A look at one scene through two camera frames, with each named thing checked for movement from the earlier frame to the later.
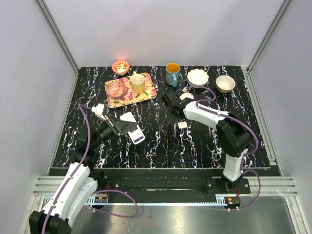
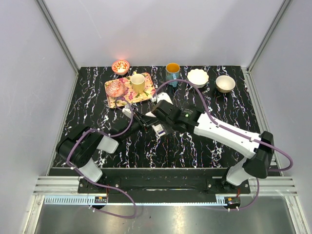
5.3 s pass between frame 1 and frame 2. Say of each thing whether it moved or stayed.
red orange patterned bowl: stayed
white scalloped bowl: stayed
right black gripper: moved
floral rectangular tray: stayed
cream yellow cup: stayed
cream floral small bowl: stayed
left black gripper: moved
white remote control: moved
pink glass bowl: stayed
